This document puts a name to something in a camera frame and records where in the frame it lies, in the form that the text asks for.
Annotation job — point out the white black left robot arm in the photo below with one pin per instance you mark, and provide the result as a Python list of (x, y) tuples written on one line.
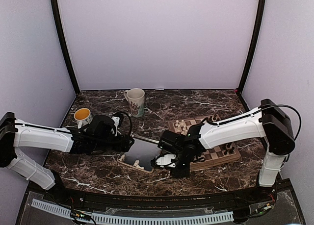
[(93, 133)]

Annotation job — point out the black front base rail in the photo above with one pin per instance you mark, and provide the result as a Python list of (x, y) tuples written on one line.
[(231, 200)]

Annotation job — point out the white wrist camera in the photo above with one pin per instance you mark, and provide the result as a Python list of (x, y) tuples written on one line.
[(117, 122), (165, 160)]

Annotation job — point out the black frame post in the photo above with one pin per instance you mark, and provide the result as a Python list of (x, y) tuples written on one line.
[(252, 47), (63, 45)]

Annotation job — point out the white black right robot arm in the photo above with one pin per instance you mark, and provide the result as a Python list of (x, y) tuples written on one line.
[(267, 121)]

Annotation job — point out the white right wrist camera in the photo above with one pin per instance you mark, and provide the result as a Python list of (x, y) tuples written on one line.
[(165, 160)]

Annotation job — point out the white pieces pile in tray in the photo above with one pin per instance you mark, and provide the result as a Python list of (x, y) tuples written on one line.
[(130, 162)]

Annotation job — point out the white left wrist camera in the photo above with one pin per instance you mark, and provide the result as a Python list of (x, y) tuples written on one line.
[(117, 122)]

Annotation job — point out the silver metal tray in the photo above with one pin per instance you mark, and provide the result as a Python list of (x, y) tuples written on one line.
[(143, 149)]

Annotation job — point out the white slotted cable duct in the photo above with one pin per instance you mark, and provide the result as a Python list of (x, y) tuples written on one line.
[(97, 218)]

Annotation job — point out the white mug orange interior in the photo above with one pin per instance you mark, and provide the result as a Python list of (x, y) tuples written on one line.
[(83, 117)]

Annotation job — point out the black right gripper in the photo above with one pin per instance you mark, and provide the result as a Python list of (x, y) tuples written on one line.
[(183, 173)]

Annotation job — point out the dark chess pieces row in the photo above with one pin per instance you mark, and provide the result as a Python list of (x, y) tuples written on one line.
[(222, 150)]

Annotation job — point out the wooden chessboard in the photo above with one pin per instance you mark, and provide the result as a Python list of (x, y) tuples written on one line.
[(210, 159)]

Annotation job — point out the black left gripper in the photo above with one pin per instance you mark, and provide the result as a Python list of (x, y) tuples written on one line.
[(122, 145)]

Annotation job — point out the right black frame post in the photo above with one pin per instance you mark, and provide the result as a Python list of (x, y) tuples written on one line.
[(252, 47)]

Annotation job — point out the left black frame post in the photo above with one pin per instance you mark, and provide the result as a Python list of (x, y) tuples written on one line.
[(63, 45)]

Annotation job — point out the white floral ceramic mug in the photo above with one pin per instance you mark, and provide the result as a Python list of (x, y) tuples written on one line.
[(136, 99)]

